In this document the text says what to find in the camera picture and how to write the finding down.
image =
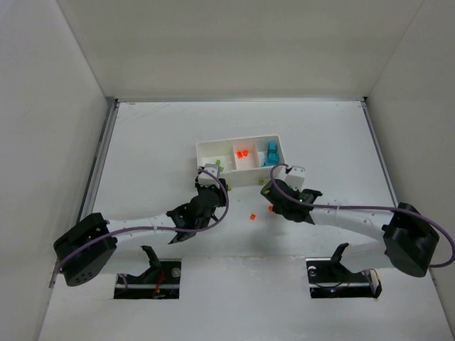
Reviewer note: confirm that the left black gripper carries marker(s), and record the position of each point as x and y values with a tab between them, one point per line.
208	190

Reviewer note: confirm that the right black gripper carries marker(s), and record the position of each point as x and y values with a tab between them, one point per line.
276	194

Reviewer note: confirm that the large blue lego brick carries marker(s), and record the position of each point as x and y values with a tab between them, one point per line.
272	159

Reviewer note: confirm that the blue lego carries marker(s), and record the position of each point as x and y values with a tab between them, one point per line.
272	147

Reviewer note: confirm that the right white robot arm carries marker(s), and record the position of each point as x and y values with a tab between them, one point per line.
400	240

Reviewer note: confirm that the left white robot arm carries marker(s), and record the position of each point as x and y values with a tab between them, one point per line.
84	250

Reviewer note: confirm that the white three-compartment sorting tray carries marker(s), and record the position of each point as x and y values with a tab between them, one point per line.
239	172

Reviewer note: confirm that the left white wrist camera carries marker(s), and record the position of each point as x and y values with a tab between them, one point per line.
208	175

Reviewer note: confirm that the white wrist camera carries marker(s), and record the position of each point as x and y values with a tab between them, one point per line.
208	175
295	177

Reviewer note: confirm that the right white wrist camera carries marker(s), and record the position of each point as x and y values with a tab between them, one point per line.
295	177

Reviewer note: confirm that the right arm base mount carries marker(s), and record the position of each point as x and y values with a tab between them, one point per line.
328	279

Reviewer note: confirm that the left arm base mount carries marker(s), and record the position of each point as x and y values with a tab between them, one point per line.
159	281

